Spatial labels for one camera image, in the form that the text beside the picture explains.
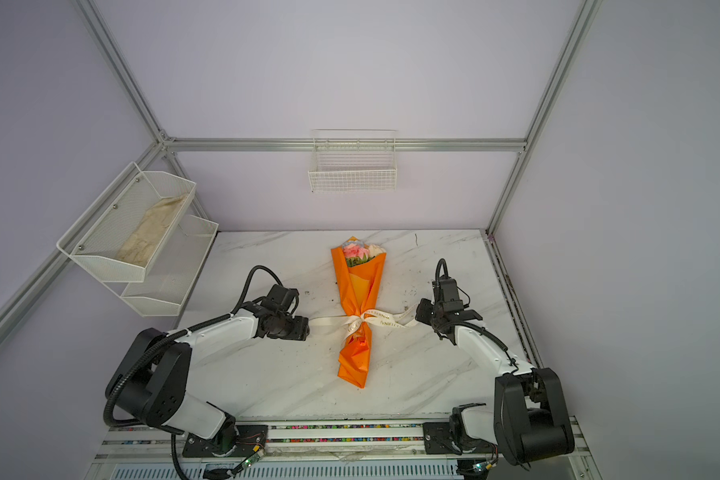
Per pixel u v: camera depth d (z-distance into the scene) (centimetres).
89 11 68
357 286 100
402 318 92
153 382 44
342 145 93
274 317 69
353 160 96
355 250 104
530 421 41
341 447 73
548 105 84
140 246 76
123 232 78
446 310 68
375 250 108
